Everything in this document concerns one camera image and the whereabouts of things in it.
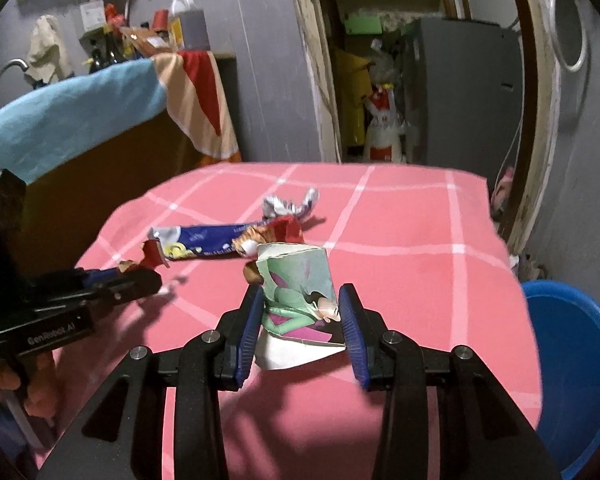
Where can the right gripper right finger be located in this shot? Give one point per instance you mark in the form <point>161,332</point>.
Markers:
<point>483,434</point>

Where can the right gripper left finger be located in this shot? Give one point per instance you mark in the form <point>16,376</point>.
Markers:
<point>118,433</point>

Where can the small red wrapper piece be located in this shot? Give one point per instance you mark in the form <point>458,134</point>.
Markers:
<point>153,257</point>

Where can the blue snack bar wrapper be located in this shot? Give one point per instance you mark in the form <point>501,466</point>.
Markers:
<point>188,242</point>

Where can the green illustrated paper carton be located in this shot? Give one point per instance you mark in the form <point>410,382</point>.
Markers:
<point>301,320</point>

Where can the red brown snack wrapper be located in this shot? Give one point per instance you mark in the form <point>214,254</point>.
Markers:
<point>286,229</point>

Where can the silver foil wrapper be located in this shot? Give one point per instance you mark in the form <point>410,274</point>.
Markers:
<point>274,207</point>

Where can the chrome kitchen faucet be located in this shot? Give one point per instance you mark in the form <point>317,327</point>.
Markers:
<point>12,80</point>

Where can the left hand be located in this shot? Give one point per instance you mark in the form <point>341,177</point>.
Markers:
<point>42,397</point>

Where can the blue plastic bucket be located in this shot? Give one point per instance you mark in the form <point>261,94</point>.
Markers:
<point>566,324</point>

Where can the blue striped cloth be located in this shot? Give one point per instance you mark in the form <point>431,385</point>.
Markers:
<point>50,126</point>

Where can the pink checked tablecloth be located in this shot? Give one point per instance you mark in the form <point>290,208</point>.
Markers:
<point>417,243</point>

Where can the beige hanging towel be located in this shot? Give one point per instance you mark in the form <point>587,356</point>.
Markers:
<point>47,58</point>

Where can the dark wine bottle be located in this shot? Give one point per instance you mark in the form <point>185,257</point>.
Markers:
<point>113,54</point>

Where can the red cup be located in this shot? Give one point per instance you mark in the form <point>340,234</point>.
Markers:
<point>160,23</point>

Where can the large oil jug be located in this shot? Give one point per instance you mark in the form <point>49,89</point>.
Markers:
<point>187,26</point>

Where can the grey refrigerator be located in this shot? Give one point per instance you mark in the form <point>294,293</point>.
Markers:
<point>470,76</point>

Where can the yellow bag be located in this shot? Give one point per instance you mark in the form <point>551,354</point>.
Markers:
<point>353,87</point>

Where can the green box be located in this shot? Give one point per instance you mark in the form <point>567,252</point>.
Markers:
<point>362,25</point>

